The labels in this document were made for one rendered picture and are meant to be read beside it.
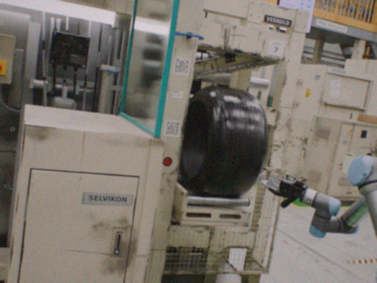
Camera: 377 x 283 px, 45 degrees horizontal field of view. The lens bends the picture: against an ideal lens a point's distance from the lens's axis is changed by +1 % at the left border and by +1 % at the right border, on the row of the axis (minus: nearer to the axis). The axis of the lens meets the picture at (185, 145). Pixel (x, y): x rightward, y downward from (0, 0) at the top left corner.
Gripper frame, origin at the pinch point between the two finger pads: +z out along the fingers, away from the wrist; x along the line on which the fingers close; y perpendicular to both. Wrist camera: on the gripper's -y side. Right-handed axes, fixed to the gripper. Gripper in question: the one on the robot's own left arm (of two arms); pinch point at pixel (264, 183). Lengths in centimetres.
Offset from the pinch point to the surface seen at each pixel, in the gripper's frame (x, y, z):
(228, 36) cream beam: -38, 53, 48
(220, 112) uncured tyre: 7.4, 32.0, 24.3
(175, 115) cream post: 14, 27, 43
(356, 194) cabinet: -445, -254, 10
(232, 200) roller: 7.2, -11.3, 11.6
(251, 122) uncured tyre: -0.4, 28.5, 11.5
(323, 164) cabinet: -415, -209, 61
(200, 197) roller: 19.2, -8.0, 22.9
